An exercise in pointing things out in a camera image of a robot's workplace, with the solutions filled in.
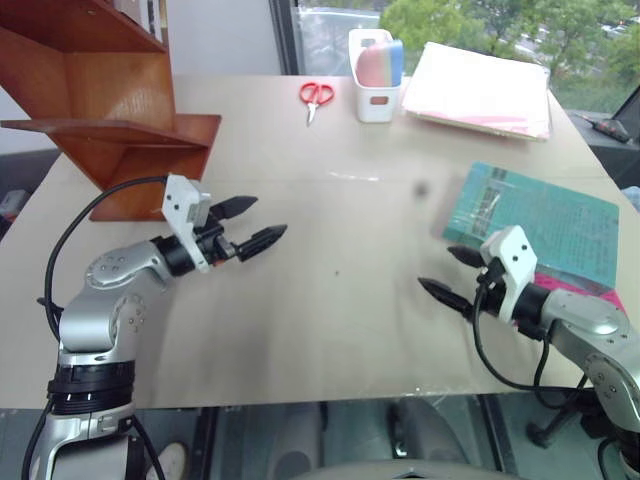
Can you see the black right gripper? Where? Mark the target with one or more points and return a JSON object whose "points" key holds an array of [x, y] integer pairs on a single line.
{"points": [[491, 295]]}

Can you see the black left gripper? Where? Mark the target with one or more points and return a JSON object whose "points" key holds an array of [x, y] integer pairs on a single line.
{"points": [[215, 245]]}

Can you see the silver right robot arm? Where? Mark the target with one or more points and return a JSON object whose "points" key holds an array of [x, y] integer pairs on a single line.
{"points": [[590, 325]]}

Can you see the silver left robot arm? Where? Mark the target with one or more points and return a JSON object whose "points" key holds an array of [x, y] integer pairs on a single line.
{"points": [[90, 320]]}

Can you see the magenta book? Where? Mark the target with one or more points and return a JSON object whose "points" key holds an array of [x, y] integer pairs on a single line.
{"points": [[565, 285]]}

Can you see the teal book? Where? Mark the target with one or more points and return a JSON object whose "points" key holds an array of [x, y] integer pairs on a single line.
{"points": [[560, 220]]}

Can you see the brown wooden bookshelf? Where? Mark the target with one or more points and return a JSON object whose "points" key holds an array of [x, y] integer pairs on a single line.
{"points": [[110, 85]]}

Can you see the tan-spined book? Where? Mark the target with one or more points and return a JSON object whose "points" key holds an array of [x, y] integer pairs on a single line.
{"points": [[162, 20]]}

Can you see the black table leg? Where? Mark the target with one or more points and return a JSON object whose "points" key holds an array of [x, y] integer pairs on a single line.
{"points": [[492, 430], [205, 445]]}

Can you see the white plastic container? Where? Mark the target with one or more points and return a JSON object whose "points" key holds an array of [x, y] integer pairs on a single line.
{"points": [[377, 102]]}

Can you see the pink and white folder stack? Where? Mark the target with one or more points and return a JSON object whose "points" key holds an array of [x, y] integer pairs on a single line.
{"points": [[475, 90]]}

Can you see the pastel striped sponge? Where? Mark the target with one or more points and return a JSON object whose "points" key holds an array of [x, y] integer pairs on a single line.
{"points": [[382, 62]]}

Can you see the black device with red buttons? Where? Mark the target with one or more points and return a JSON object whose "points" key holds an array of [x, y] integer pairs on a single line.
{"points": [[612, 129]]}

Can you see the white round disc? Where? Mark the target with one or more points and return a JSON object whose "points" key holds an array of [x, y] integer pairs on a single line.
{"points": [[174, 462]]}

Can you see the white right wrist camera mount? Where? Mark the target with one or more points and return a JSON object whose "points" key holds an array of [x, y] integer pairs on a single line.
{"points": [[517, 260]]}

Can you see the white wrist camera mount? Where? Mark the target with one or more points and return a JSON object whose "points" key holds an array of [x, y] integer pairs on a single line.
{"points": [[517, 260], [179, 210]]}

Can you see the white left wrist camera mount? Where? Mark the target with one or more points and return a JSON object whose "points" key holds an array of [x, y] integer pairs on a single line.
{"points": [[179, 210]]}

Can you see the dark window frame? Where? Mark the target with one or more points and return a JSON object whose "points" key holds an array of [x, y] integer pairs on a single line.
{"points": [[285, 35]]}

